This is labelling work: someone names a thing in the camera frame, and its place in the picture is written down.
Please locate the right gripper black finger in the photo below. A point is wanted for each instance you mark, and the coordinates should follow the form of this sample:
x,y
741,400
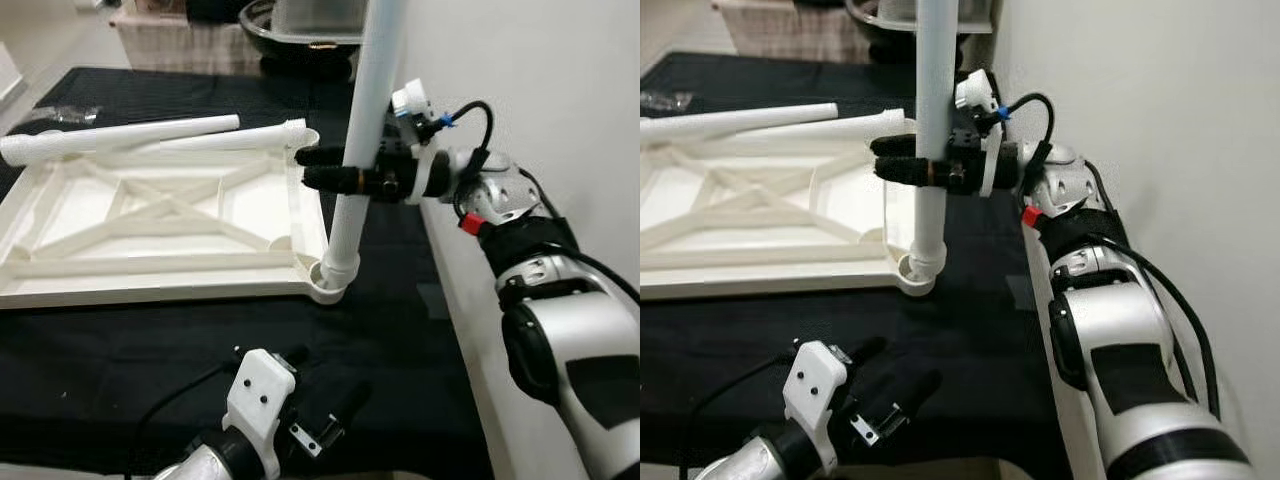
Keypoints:
x,y
320,156
365,184
900,172
893,145

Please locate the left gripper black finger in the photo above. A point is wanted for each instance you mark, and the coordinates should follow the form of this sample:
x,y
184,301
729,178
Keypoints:
x,y
352,403
915,393
867,348
293,355

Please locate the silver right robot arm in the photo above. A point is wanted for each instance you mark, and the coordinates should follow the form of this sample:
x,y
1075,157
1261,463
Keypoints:
x,y
590,330
1130,340

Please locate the white plastic table top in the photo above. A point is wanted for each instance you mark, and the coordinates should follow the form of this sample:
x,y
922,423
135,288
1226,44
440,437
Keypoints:
x,y
860,205
250,210

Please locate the black wok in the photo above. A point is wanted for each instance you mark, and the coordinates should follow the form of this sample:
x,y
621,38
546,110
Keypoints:
x,y
258,30
870,28

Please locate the brown cloth covered bench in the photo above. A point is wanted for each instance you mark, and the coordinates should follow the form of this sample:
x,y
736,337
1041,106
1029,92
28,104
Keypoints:
x,y
790,35
180,45

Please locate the clear plastic wrapper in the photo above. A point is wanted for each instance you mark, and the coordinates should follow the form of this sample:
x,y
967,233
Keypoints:
x,y
65,113
665,100

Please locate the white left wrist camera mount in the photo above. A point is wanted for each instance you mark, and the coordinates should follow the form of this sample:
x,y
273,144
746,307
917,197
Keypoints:
x,y
262,385
815,375

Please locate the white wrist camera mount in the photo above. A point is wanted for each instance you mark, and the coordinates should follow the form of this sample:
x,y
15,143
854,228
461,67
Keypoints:
x,y
412,100
975,90
262,385
815,375

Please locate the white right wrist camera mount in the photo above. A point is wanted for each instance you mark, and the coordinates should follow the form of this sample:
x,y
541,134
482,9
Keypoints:
x,y
412,100
975,90

